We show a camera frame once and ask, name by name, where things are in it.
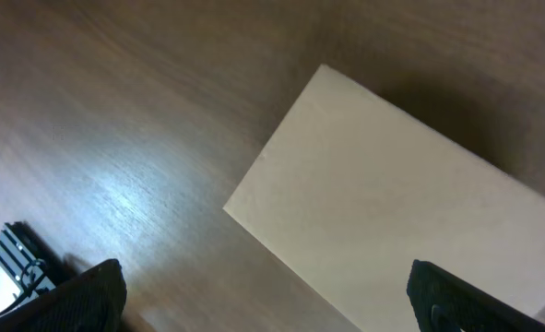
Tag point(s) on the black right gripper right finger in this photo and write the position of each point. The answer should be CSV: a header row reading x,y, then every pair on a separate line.
x,y
443,302

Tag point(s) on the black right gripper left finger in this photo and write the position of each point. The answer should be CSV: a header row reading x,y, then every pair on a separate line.
x,y
92,301

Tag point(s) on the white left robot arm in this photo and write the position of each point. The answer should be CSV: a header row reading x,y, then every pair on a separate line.
x,y
28,269

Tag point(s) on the brown cardboard box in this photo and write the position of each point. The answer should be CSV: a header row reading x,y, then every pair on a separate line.
x,y
350,191

